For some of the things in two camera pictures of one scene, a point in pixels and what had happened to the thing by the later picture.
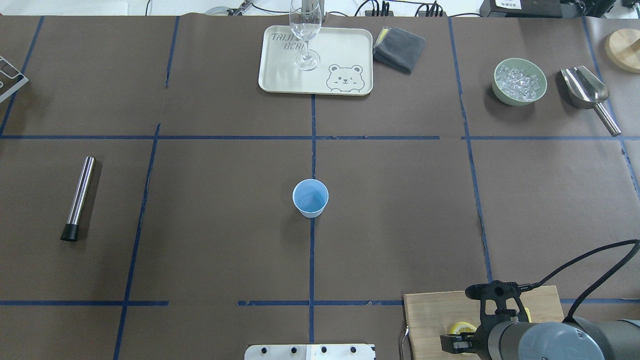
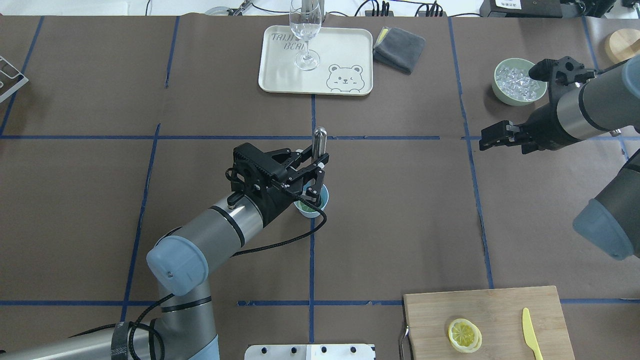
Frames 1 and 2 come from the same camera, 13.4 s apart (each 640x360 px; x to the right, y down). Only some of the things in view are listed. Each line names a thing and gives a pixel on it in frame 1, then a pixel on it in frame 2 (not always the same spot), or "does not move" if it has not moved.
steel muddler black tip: x=80 y=201 -> x=319 y=141
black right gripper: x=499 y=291 -> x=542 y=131
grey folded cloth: x=398 y=49 does not move
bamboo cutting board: x=429 y=315 does not move
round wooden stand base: x=623 y=47 does not move
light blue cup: x=310 y=197 does not move
